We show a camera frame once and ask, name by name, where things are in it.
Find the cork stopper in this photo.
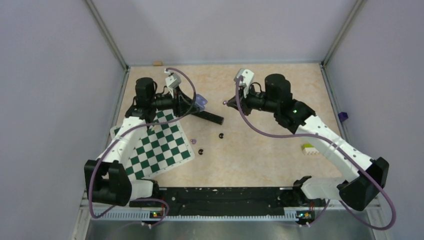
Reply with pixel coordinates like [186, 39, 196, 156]
[152, 61, 163, 67]

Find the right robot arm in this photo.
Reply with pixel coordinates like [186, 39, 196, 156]
[227, 70, 389, 211]

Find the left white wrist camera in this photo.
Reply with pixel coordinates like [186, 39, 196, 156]
[164, 69, 182, 98]

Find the lavender earbud charging case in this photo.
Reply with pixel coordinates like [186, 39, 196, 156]
[195, 93, 208, 112]

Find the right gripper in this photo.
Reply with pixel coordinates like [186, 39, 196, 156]
[227, 82, 279, 117]

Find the green white chessboard mat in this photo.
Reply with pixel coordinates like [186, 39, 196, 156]
[124, 121, 195, 181]

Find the purple small object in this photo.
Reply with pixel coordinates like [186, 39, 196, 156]
[337, 112, 349, 123]

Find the green white toy brick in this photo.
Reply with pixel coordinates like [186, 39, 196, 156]
[301, 143, 320, 155]

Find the black glitter microphone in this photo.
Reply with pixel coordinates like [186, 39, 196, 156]
[192, 111, 224, 125]

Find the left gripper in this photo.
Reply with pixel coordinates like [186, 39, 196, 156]
[150, 85, 200, 118]

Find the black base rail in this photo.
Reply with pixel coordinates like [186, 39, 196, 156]
[129, 186, 327, 222]

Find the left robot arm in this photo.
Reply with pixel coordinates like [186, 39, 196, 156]
[84, 73, 208, 207]

